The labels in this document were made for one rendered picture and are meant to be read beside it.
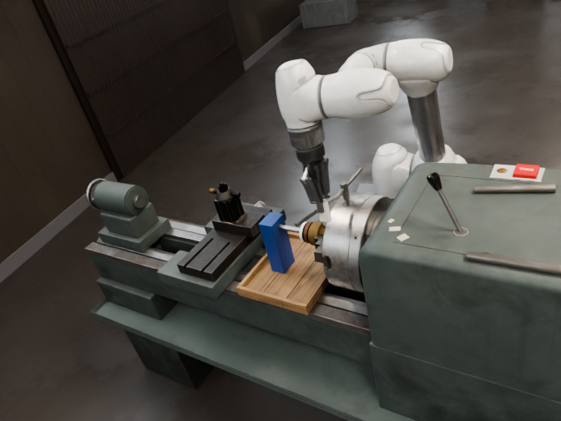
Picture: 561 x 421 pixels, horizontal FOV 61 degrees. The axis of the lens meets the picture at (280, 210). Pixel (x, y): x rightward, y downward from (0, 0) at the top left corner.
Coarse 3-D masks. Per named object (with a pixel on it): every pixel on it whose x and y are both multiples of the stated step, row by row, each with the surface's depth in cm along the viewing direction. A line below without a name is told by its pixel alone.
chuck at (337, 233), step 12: (336, 204) 150; (360, 204) 147; (336, 216) 146; (348, 216) 145; (336, 228) 145; (348, 228) 143; (324, 240) 146; (336, 240) 144; (348, 240) 142; (324, 252) 147; (336, 252) 144; (348, 252) 142; (336, 264) 145; (336, 276) 149; (348, 276) 145; (348, 288) 155
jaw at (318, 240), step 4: (316, 236) 160; (320, 236) 159; (316, 240) 159; (320, 240) 157; (316, 244) 155; (320, 244) 155; (316, 248) 153; (320, 248) 152; (316, 252) 151; (320, 252) 150; (316, 256) 152; (320, 256) 151; (328, 256) 147; (316, 260) 152; (320, 260) 151; (324, 260) 148; (328, 260) 148; (324, 264) 149; (328, 264) 148; (328, 268) 149
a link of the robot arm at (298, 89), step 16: (288, 64) 114; (304, 64) 113; (288, 80) 113; (304, 80) 113; (320, 80) 112; (288, 96) 114; (304, 96) 113; (320, 96) 111; (288, 112) 117; (304, 112) 115; (320, 112) 114; (288, 128) 121; (304, 128) 118
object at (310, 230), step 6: (306, 222) 166; (312, 222) 166; (318, 222) 164; (306, 228) 164; (312, 228) 162; (318, 228) 161; (324, 228) 162; (306, 234) 163; (312, 234) 162; (318, 234) 161; (306, 240) 164; (312, 240) 162
